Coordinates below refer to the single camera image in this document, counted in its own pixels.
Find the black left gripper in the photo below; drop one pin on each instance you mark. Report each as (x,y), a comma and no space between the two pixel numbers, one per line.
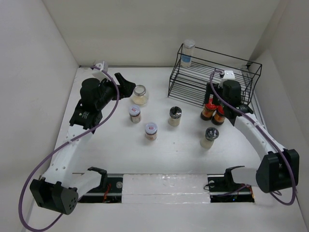
(125,87)

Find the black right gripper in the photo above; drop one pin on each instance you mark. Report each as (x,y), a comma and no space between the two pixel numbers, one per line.
(209,92)

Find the red-lid orange-label sauce jar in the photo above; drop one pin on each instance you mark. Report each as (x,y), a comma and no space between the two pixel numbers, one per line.
(219,117)

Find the red-lid dark sauce jar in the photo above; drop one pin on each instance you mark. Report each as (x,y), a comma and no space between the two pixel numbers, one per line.
(208,110)

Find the round glass jar silver rim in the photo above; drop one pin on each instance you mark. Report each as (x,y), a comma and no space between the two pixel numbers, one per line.
(140,95)

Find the silver-cap shaker bottle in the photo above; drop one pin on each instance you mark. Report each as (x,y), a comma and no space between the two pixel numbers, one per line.
(211,134)

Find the black-cap grinder bottle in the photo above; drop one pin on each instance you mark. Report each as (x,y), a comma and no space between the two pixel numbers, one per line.
(175,114)

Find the blue-label jar silver lid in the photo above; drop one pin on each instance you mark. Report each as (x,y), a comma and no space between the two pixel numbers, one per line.
(187,52)

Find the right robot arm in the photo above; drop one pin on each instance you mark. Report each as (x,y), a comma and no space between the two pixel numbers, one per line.
(279,167)

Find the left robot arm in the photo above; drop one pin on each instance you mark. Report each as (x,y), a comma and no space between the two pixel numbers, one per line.
(58,190)

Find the white-lid spice jar far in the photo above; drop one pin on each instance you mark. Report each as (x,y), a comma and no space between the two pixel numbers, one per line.
(134,113)

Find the white-lid spice jar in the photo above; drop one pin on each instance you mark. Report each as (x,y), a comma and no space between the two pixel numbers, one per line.
(134,113)
(151,131)

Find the white-lid spice jar near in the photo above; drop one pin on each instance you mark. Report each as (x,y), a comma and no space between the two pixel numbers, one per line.
(151,131)

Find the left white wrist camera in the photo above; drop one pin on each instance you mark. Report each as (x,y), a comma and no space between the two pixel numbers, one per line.
(99,67)

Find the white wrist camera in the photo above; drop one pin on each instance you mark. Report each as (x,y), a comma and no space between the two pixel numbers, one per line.
(99,67)
(227,75)

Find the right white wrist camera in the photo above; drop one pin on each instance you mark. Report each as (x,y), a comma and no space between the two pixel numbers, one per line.
(227,75)

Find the black wire rack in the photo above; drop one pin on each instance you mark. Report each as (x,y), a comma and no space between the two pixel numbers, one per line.
(188,84)

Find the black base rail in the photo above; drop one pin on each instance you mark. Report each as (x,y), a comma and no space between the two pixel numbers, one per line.
(168,189)

